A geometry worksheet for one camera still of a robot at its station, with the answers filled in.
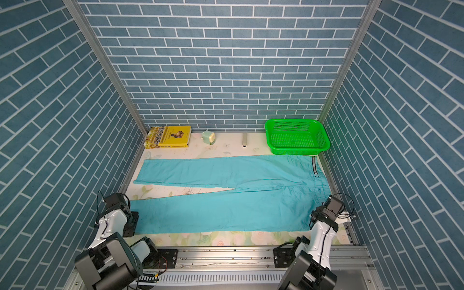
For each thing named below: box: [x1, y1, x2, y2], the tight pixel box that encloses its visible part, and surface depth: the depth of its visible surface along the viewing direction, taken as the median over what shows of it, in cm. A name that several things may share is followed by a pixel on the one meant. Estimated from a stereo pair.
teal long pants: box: [130, 155, 332, 233], surface depth 93 cm
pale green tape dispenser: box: [200, 129, 216, 145], surface depth 114 cm
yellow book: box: [143, 125, 192, 149], surface depth 117 cm
